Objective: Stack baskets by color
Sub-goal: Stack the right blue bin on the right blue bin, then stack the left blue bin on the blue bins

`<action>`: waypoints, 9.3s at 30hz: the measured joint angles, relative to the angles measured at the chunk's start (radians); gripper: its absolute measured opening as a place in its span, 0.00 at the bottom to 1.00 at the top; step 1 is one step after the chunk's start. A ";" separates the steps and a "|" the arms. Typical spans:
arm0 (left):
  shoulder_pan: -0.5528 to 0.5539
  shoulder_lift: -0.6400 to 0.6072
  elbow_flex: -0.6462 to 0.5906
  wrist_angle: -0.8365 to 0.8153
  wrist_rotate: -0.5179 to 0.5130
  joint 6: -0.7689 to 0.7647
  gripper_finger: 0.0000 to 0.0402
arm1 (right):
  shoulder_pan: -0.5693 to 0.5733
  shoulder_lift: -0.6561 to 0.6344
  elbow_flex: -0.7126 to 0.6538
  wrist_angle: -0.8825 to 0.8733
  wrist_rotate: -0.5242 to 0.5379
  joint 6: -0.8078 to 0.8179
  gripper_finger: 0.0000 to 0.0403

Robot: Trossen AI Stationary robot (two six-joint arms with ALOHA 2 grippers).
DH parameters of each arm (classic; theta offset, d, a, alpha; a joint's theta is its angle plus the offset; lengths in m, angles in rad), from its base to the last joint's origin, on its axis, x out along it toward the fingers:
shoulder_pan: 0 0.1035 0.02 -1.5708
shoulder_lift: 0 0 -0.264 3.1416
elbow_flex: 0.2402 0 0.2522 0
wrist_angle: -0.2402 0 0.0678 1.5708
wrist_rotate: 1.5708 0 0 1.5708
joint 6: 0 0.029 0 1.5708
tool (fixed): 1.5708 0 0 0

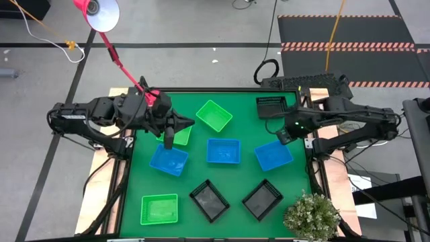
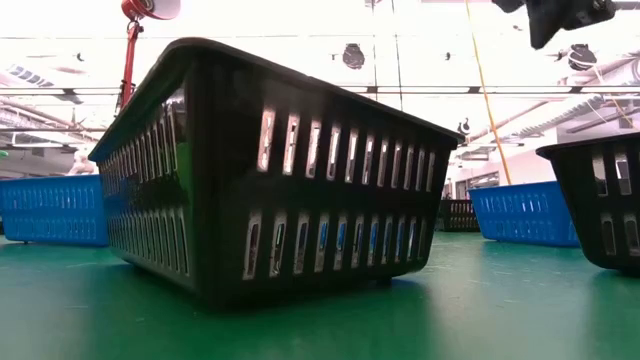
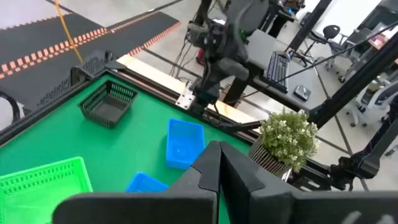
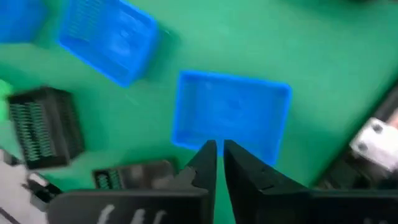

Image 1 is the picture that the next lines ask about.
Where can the grey metal stand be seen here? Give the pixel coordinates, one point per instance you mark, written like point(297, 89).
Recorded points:
point(418, 134)

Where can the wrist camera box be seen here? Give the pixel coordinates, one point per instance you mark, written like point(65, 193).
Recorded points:
point(284, 137)
point(169, 138)

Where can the black floor box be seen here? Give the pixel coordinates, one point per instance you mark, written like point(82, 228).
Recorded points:
point(23, 8)

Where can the green plastic basket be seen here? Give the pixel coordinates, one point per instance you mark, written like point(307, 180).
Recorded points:
point(159, 209)
point(183, 137)
point(214, 116)

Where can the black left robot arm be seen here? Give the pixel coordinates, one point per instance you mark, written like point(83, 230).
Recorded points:
point(100, 111)

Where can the black plastic basket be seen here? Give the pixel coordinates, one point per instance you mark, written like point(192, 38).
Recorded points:
point(270, 107)
point(209, 201)
point(262, 200)

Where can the grey cylinder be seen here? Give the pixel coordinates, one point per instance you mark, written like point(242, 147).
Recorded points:
point(8, 73)

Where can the white paper sheet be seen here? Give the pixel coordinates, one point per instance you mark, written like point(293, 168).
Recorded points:
point(364, 208)

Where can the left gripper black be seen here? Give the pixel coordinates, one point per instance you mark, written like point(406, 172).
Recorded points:
point(164, 112)

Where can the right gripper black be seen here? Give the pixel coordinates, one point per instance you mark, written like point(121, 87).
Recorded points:
point(297, 125)

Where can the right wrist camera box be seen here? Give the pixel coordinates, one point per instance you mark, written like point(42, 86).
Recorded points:
point(284, 137)

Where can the blue plastic basket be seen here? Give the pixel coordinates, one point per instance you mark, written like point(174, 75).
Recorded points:
point(273, 156)
point(223, 151)
point(171, 163)

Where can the black striped floor mat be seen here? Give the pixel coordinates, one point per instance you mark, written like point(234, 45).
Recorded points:
point(369, 65)
point(346, 30)

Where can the small potted green plant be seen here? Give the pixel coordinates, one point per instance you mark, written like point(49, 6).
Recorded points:
point(312, 216)

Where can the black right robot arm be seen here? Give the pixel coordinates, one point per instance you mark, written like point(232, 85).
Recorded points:
point(352, 114)

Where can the red desk lamp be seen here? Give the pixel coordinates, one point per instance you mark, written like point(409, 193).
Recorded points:
point(100, 17)

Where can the green table mat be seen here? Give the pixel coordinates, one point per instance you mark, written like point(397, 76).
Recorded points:
point(235, 174)

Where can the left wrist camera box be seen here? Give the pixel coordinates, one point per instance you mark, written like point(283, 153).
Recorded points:
point(169, 138)

